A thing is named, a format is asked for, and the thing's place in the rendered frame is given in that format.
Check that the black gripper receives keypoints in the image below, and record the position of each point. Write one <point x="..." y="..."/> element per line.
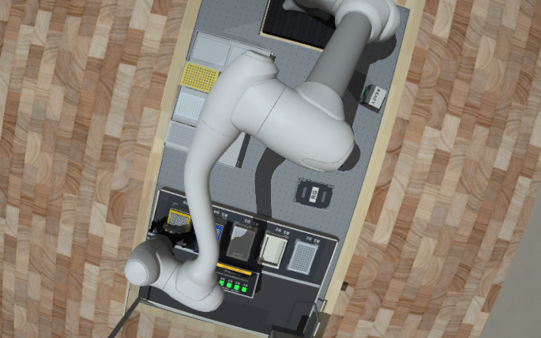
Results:
<point x="186" y="238"/>

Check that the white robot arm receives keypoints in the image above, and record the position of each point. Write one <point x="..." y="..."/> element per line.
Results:
<point x="306" y="126"/>

